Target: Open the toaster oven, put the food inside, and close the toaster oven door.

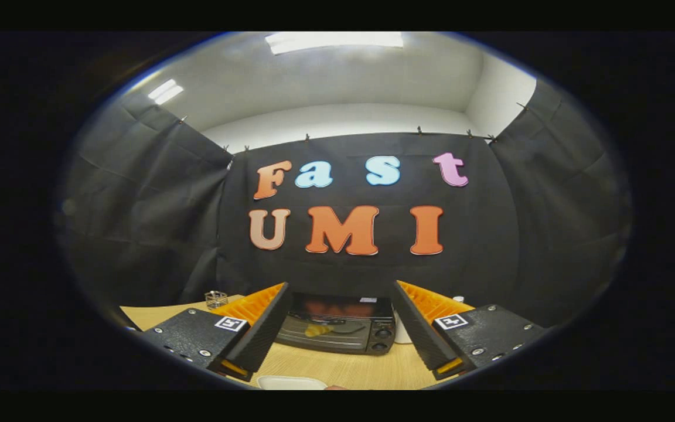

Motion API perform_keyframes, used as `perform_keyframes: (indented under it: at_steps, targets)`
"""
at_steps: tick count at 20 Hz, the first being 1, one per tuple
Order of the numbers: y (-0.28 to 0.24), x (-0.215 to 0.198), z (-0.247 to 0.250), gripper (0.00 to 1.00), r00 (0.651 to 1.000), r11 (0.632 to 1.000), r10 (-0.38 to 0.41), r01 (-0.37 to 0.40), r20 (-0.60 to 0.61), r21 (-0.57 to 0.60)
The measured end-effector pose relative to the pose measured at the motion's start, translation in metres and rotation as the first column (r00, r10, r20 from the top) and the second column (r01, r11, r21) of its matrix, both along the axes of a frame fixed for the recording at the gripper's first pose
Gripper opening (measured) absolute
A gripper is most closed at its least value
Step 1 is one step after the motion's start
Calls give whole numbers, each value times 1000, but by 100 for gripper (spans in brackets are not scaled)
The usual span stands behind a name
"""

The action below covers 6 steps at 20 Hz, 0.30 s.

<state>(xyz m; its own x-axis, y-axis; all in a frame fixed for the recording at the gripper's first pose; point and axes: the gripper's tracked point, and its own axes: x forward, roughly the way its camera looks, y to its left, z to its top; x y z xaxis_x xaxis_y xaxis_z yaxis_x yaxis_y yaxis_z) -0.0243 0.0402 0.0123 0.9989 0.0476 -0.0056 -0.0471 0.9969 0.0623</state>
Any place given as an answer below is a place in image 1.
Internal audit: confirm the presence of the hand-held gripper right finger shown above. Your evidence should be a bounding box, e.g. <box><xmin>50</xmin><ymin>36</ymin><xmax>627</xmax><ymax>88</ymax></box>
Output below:
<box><xmin>392</xmin><ymin>280</ymin><xmax>549</xmax><ymax>382</ymax></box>

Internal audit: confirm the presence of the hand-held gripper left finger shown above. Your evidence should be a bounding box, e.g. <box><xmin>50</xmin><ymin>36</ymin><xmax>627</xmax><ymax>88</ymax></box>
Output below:
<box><xmin>137</xmin><ymin>282</ymin><xmax>292</xmax><ymax>383</ymax></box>

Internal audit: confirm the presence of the black toaster oven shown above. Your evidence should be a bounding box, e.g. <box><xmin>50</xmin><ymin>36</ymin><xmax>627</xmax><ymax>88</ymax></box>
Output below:
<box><xmin>274</xmin><ymin>292</ymin><xmax>397</xmax><ymax>356</ymax></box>

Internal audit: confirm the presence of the white bread toaster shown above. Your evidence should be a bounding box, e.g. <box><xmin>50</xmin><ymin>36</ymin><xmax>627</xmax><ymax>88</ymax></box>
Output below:
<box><xmin>393</xmin><ymin>311</ymin><xmax>413</xmax><ymax>345</ymax></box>

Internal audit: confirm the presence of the white oval plate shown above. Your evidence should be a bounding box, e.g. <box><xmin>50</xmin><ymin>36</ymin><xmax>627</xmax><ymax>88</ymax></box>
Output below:
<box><xmin>257</xmin><ymin>375</ymin><xmax>329</xmax><ymax>390</ymax></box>

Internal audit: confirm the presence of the black backdrop cloth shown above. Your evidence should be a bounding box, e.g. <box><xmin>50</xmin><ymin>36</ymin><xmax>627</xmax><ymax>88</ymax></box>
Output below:
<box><xmin>56</xmin><ymin>79</ymin><xmax>633</xmax><ymax>329</ymax></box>

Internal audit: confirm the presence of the small ceiling light panel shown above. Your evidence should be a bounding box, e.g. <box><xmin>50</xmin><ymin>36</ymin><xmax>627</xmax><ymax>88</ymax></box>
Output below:
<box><xmin>148</xmin><ymin>79</ymin><xmax>185</xmax><ymax>106</ymax></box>

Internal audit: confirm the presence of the large ceiling light panel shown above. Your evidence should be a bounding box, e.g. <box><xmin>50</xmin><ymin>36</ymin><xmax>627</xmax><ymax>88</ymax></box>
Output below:
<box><xmin>264</xmin><ymin>32</ymin><xmax>404</xmax><ymax>55</ymax></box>

